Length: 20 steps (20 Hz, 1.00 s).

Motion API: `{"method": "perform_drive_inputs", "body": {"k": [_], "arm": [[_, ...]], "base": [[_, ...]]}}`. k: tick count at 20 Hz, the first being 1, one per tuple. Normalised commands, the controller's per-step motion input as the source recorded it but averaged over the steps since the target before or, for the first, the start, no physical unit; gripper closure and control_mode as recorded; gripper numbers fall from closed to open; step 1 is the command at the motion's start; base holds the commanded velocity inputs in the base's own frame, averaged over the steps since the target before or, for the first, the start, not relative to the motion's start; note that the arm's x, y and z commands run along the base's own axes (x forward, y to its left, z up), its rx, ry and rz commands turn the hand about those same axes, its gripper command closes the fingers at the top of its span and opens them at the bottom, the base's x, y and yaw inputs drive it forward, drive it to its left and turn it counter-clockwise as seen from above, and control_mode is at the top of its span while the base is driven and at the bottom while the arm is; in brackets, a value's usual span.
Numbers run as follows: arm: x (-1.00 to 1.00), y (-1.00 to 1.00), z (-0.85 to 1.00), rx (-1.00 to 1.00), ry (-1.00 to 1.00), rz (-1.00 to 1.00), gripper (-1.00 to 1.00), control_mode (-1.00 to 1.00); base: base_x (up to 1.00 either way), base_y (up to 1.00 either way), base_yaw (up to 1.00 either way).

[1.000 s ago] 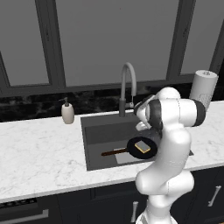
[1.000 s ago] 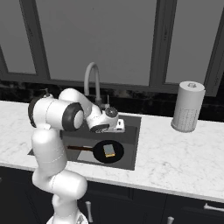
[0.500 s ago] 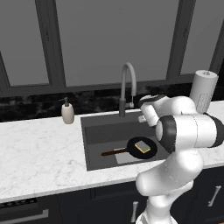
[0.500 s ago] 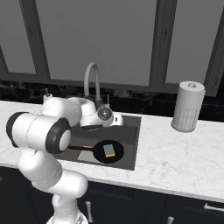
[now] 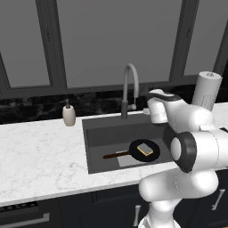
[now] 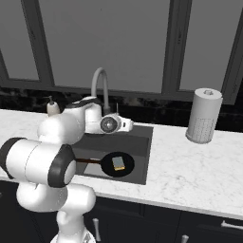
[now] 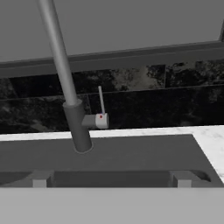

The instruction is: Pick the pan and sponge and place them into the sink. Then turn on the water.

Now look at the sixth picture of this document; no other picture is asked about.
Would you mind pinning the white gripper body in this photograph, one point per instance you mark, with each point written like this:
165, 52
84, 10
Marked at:
126, 125

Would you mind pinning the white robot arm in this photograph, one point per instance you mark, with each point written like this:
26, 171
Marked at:
38, 161

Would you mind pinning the dark grey sink basin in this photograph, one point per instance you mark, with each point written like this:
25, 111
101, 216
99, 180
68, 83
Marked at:
136, 144

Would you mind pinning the yellow and grey sponge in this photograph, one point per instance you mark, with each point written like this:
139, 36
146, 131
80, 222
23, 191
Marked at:
118, 163

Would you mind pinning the black frying pan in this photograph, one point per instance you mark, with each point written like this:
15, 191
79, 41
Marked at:
107, 166

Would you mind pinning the grey curved tap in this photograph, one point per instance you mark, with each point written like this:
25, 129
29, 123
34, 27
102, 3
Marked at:
100, 73

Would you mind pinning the white soap dispenser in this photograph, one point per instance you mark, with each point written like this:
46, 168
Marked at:
52, 108

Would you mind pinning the white paper towel roll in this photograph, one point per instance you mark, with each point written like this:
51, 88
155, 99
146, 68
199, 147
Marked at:
204, 117

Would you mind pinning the dark cupboard door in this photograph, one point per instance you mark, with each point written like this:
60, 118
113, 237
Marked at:
12, 215
120, 221
160, 224
212, 239

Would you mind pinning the dark drawer front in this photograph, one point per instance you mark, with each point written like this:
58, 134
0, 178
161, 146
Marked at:
205, 223

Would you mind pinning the dark grey window frame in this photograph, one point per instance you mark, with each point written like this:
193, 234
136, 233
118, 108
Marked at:
172, 47

